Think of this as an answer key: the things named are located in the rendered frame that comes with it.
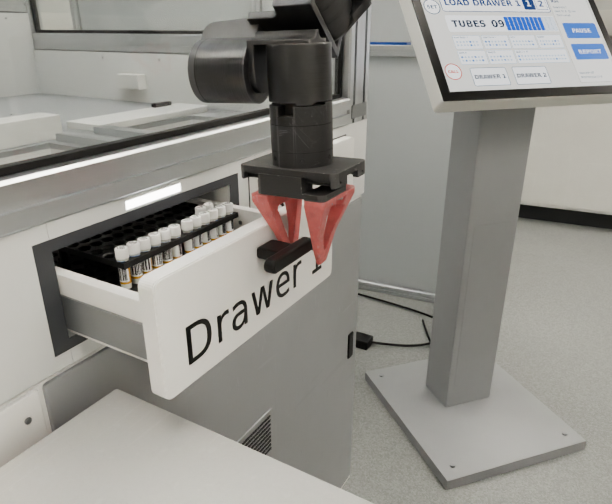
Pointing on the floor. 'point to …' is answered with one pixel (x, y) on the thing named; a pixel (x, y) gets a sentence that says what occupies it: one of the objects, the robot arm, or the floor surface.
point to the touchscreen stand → (475, 321)
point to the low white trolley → (147, 465)
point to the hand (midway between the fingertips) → (306, 252)
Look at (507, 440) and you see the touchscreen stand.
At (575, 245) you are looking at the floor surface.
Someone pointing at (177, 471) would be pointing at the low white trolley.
